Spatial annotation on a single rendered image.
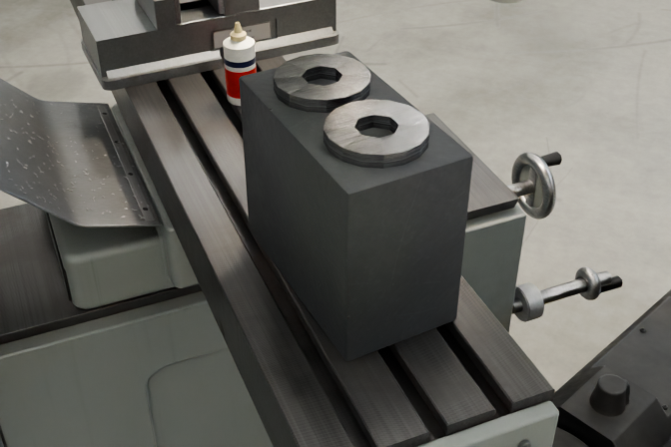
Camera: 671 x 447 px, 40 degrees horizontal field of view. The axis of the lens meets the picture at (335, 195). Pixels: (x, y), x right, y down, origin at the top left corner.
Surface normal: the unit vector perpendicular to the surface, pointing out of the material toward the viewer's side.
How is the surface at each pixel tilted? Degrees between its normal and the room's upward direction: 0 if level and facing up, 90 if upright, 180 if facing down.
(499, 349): 0
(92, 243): 0
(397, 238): 90
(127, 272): 90
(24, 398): 90
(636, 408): 0
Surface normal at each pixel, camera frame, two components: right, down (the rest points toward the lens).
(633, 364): 0.00, -0.81
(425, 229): 0.47, 0.51
